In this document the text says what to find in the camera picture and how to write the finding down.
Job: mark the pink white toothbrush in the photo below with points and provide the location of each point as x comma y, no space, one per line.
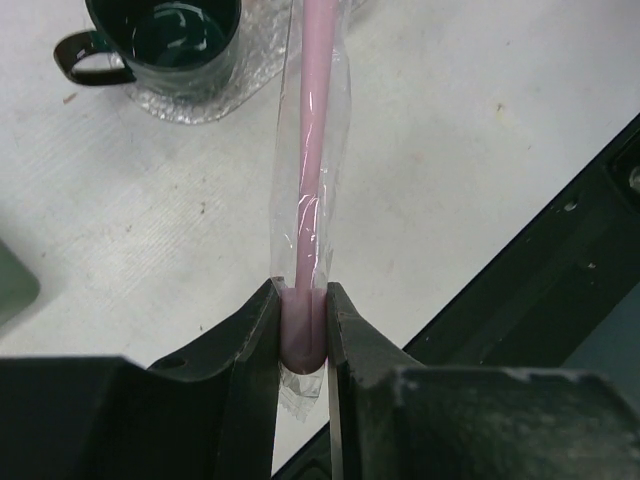
312,131

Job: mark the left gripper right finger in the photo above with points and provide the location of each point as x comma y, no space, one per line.
392,417

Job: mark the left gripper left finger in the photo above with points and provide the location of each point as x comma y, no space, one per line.
204,411

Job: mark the dark green mug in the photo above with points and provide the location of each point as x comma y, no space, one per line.
179,49

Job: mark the clear textured oval tray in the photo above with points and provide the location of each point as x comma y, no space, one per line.
262,47

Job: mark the green metal tray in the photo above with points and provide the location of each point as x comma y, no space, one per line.
19,287

